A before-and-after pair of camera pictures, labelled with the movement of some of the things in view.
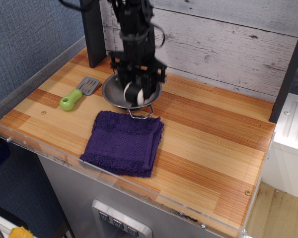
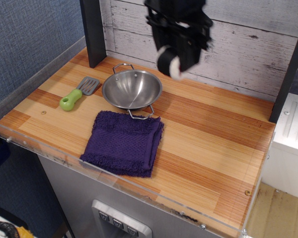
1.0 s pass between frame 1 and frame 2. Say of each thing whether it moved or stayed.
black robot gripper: moved
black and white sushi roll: moved
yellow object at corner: stayed
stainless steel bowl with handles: stayed
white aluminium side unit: stayed
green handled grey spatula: stayed
